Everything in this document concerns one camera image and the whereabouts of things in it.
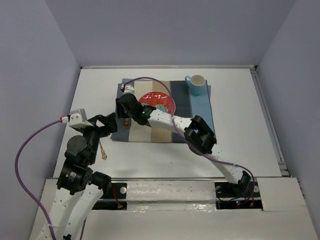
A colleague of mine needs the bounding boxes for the gold spoon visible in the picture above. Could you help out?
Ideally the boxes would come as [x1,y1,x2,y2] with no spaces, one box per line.
[99,141,107,160]

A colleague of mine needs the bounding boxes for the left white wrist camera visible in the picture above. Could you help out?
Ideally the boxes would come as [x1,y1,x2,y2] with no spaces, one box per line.
[68,108,87,129]

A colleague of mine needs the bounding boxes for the striped cloth placemat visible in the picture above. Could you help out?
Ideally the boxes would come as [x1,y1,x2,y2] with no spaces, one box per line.
[111,78,215,143]

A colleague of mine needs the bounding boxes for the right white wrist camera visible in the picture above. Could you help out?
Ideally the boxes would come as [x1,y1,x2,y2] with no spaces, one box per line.
[120,84,135,94]

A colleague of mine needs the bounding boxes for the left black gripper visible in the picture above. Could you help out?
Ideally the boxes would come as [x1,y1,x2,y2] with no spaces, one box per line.
[77,111,118,163]

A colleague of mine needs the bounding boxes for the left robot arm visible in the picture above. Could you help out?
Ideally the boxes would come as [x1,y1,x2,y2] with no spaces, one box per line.
[37,109,118,240]

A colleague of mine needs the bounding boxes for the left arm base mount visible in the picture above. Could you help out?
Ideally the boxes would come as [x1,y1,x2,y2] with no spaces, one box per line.
[92,181,128,211]

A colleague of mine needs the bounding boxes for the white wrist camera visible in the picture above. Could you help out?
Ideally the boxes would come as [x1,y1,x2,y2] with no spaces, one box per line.
[68,108,87,129]
[120,84,135,94]

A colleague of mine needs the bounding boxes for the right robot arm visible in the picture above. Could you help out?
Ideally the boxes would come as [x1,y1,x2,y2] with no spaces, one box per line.
[116,93,253,196]

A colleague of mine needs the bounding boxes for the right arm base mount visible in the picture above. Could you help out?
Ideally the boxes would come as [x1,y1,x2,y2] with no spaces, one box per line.
[214,181,263,210]

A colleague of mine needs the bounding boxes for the light blue mug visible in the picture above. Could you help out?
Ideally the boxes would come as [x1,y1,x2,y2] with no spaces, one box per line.
[184,75,206,96]

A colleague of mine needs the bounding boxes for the gold fork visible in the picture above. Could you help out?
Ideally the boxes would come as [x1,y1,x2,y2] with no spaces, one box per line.
[123,118,130,129]

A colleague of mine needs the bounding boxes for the red and teal floral plate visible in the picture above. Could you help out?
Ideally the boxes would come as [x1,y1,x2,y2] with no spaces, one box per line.
[138,91,176,114]

